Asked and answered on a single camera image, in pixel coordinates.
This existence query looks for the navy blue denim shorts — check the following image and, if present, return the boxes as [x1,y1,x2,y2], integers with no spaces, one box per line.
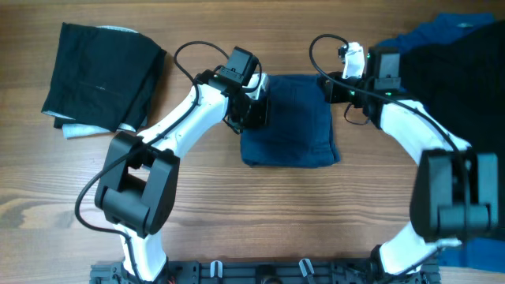
[240,75,340,168]

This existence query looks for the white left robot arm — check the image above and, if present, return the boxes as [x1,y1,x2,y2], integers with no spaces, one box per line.
[90,70,268,283]

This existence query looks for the folded light blue garment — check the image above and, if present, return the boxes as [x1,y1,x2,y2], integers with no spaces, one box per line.
[62,118,148,139]

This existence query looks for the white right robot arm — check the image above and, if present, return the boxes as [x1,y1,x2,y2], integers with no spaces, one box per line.
[320,41,499,282]

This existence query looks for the black mesh shirt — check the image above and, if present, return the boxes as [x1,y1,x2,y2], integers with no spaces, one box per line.
[400,21,504,241]

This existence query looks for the blue polo shirt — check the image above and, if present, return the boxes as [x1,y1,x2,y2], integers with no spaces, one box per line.
[374,12,505,274]

